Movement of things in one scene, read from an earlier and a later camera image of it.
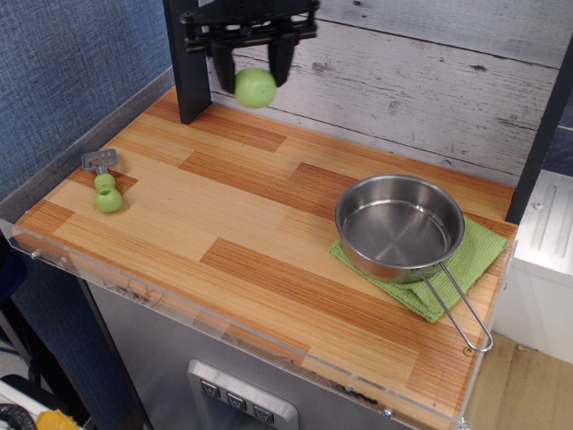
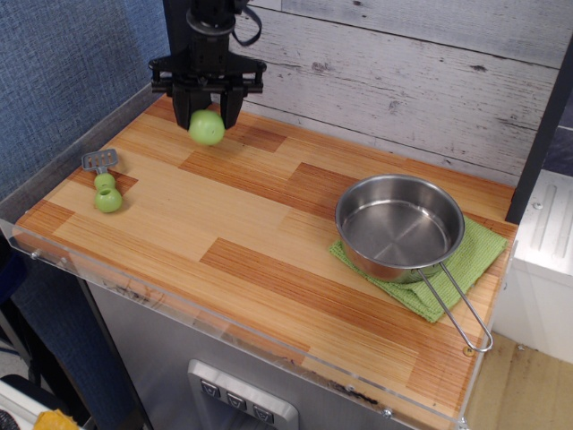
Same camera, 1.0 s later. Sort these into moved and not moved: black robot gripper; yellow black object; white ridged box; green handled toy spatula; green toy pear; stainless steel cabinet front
Moved: green toy pear; black robot gripper
Not moved: white ridged box; green handled toy spatula; stainless steel cabinet front; yellow black object
